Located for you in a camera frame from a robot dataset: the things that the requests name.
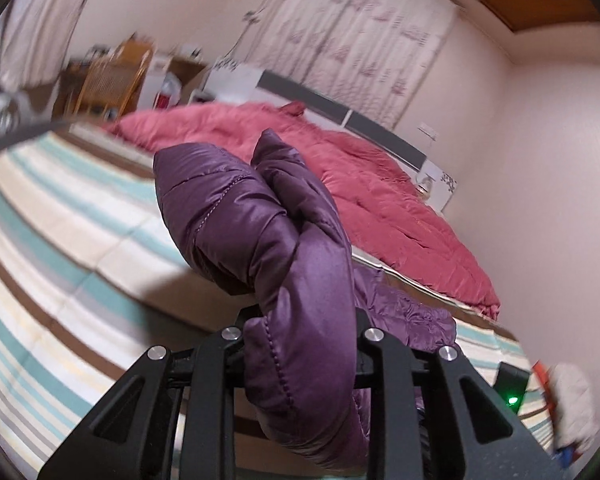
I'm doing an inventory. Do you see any purple down jacket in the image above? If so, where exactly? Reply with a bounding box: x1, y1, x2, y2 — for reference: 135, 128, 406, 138
154, 130, 456, 469

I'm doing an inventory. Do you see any striped bed sheet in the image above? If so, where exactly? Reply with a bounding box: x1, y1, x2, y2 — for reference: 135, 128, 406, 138
0, 119, 556, 480

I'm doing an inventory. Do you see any pink red comforter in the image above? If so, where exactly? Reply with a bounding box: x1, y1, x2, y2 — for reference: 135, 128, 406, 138
107, 102, 501, 320

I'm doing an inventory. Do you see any glass bottle on nightstand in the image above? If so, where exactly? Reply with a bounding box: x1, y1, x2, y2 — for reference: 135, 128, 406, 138
416, 174, 434, 202

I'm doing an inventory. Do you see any white plastic bag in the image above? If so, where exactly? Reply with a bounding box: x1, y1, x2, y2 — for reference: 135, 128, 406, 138
154, 72, 182, 110

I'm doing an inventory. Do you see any white bedside cabinet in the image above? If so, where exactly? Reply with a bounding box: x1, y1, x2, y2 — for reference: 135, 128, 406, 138
136, 53, 172, 110

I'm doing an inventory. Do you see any white grey headboard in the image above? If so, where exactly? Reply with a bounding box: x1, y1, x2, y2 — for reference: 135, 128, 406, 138
199, 64, 458, 214

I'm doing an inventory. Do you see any wooden rattan chair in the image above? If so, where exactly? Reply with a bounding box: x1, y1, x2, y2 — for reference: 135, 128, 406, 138
72, 53, 149, 120

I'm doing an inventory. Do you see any wooden desk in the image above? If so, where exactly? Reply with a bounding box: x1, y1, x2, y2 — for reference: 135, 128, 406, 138
52, 41, 206, 120

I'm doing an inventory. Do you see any back patterned curtain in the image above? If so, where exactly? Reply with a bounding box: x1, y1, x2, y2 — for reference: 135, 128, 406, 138
247, 0, 457, 129

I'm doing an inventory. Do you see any patterned curtain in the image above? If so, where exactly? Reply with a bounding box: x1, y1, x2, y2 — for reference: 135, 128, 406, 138
247, 0, 457, 129
0, 0, 86, 92

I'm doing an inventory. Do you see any left patterned curtain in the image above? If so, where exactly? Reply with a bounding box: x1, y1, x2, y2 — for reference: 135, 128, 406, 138
0, 0, 86, 92

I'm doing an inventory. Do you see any wall power socket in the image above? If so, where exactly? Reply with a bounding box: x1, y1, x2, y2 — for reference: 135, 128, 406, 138
418, 122, 438, 141

